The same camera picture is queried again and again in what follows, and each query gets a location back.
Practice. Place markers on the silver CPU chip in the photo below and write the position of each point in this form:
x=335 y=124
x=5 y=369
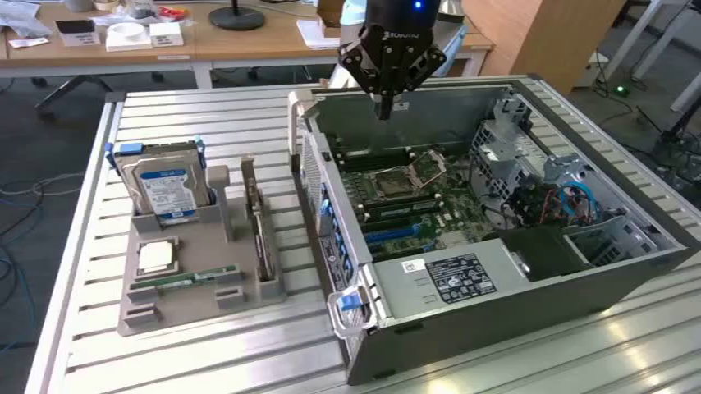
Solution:
x=158 y=256

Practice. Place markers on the black RAM slot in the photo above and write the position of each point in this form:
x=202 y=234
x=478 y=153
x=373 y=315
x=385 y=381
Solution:
x=375 y=155
x=378 y=166
x=373 y=150
x=377 y=161

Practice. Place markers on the wooden desk white frame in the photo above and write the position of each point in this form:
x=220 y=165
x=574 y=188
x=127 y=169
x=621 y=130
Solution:
x=55 y=57
x=258 y=45

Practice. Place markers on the white barcode sticker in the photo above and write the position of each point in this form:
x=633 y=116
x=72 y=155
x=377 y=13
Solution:
x=403 y=107

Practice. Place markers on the black office chair base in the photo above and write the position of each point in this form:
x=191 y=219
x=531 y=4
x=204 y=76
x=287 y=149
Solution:
x=71 y=88

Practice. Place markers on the white cube box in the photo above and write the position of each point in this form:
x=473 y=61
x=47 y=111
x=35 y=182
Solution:
x=166 y=35

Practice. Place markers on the grey cup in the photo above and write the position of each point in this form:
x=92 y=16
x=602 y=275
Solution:
x=79 y=5

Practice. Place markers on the hard disk with blue rails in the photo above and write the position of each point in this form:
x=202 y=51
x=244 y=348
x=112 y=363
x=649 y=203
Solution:
x=164 y=184

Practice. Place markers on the black round lamp base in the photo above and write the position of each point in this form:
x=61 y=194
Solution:
x=236 y=16

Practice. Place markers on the green RAM stick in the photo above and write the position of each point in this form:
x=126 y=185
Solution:
x=402 y=208
x=186 y=278

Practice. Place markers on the red and white packet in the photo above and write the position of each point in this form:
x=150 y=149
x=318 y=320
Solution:
x=171 y=14

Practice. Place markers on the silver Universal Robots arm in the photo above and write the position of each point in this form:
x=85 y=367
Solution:
x=349 y=12

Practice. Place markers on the black pouch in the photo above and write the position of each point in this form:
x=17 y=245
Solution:
x=142 y=10

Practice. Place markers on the green motherboard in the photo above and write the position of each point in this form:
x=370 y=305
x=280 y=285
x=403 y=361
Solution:
x=465 y=213

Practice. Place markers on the blue expansion slot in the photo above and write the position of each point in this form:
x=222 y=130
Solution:
x=394 y=235

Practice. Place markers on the silver metal bracket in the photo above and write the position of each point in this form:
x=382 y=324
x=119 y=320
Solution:
x=566 y=166

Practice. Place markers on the grey parts rack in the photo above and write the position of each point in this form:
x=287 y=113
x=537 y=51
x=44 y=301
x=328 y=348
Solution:
x=203 y=242

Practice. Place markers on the CPU socket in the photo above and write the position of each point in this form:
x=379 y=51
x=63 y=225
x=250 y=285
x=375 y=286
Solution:
x=394 y=184

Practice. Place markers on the white paper stack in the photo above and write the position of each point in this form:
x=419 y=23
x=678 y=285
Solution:
x=318 y=35

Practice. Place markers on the white flat box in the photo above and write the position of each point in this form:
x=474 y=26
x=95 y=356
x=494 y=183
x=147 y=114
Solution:
x=128 y=46

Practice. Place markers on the white floor box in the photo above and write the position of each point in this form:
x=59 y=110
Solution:
x=600 y=70

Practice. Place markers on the wooden cabinet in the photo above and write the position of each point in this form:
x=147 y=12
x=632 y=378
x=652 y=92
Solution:
x=547 y=41

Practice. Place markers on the beige tape roll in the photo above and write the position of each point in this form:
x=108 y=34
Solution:
x=104 y=4

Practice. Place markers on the white desk leg frame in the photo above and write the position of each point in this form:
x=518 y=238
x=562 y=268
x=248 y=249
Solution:
x=629 y=39

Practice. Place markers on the silver disk bay cage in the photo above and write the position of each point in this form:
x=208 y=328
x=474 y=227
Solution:
x=503 y=152
x=608 y=242

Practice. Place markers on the white box with black top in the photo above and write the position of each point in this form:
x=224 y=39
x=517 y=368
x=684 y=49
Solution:
x=77 y=33

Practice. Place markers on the brown cardboard box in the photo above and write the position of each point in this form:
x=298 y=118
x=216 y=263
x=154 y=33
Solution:
x=328 y=12

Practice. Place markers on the clear latch with blue tab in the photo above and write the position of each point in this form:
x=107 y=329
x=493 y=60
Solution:
x=350 y=305

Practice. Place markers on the green graphics card black fan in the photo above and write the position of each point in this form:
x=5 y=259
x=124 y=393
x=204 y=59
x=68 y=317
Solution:
x=263 y=246

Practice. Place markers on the black device green light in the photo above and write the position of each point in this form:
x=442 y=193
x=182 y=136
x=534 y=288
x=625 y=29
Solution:
x=620 y=89

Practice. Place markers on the silver power supply unit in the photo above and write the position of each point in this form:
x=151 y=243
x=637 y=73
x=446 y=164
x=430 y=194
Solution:
x=415 y=279

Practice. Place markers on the black tripod stand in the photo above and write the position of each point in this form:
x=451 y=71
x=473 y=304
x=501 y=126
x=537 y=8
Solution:
x=678 y=135

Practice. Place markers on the white tape roll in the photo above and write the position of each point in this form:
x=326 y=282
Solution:
x=127 y=30

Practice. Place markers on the blue card retention clip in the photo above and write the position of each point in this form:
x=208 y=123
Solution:
x=328 y=211
x=343 y=254
x=349 y=273
x=338 y=239

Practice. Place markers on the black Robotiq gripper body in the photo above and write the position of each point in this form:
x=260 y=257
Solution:
x=399 y=37

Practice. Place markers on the dark grey open PC case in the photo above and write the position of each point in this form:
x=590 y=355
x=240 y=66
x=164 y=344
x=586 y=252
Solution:
x=493 y=328

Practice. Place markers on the metal socket cover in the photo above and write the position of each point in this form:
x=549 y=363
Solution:
x=427 y=168

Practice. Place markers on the clear plastic bag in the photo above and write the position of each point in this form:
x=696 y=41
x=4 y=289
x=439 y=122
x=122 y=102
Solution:
x=21 y=16

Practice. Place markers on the red and white card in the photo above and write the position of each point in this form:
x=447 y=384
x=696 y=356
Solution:
x=27 y=42

